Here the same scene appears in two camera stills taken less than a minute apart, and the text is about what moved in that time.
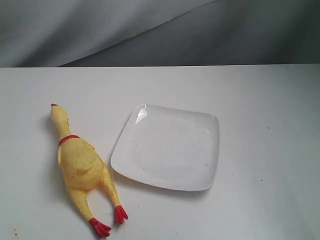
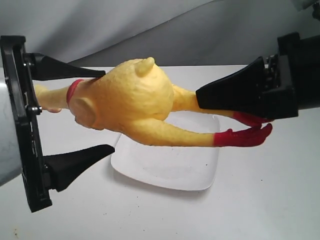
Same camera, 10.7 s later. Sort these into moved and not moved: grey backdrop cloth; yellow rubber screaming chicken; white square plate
Moved: yellow rubber screaming chicken
Not moved: white square plate; grey backdrop cloth
